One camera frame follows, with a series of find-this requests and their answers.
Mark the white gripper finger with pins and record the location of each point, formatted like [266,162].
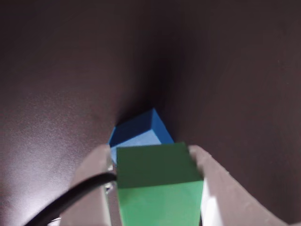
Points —
[225,195]
[89,164]

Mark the green cube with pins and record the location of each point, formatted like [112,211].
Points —
[157,183]

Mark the blue cube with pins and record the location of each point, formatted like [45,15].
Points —
[138,131]

